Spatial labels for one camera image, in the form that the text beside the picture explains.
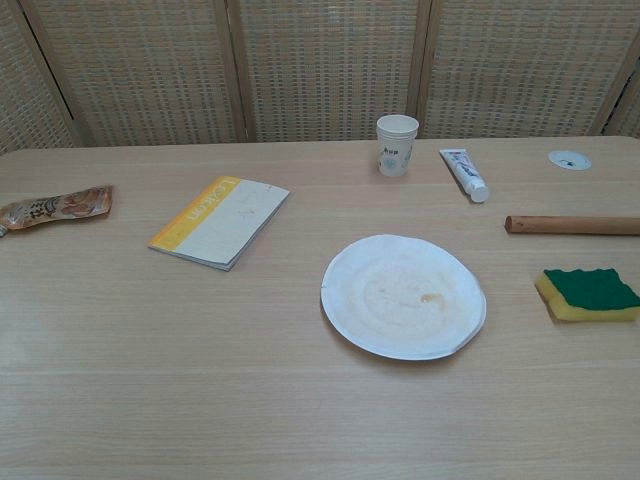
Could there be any yellow green sponge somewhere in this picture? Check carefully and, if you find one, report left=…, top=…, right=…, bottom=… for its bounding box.
left=534, top=267, right=640, bottom=325

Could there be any white paper plate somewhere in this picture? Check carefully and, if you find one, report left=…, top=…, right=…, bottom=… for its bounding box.
left=320, top=233, right=488, bottom=361

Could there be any yellow white notebook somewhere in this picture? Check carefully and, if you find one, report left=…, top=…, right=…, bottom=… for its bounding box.
left=147, top=175, right=292, bottom=273

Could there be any white paper cup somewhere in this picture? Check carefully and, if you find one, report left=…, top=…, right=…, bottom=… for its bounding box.
left=375, top=114, right=420, bottom=177

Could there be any white toothpaste tube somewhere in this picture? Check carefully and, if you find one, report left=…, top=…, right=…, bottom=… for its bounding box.
left=439, top=148, right=489, bottom=204

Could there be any woven folding screen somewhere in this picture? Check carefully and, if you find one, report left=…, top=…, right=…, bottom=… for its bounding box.
left=0, top=0, right=640, bottom=155

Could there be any wooden rolling pin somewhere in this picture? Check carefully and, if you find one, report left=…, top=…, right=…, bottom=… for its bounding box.
left=504, top=214, right=640, bottom=236

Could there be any white round table grommet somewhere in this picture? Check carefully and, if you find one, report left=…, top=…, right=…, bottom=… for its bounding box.
left=547, top=149, right=593, bottom=171

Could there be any brown snack pouch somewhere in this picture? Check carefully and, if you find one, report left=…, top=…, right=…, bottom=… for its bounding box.
left=0, top=184, right=115, bottom=239

